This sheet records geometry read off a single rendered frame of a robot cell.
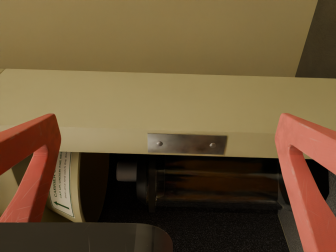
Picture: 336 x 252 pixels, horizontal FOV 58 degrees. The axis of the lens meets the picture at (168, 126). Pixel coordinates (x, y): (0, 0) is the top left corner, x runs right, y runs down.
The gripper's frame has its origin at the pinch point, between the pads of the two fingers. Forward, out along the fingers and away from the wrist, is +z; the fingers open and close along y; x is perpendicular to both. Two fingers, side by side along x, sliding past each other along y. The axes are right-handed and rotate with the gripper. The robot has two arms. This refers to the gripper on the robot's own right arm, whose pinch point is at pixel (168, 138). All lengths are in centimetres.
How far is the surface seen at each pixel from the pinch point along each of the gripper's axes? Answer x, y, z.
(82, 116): 8.0, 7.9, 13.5
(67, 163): 16.2, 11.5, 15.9
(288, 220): 34.0, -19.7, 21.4
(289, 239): 35.8, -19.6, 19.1
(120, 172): 21.4, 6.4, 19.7
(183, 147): 10.1, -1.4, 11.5
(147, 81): 8.1, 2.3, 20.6
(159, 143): 9.6, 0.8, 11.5
